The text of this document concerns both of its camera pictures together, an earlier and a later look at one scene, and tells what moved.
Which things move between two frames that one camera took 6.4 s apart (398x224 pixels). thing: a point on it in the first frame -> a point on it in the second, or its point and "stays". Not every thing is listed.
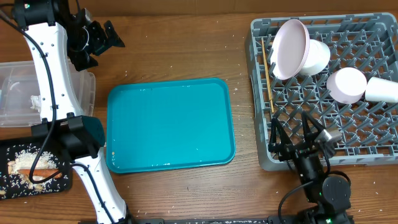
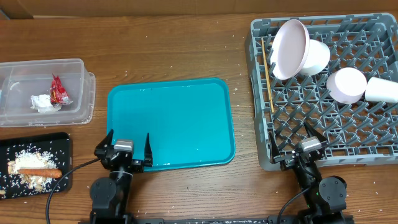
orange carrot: (39, 172) stays
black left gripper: (78, 58) -> (99, 149)
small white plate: (346, 85) stays
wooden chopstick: (270, 96) stays
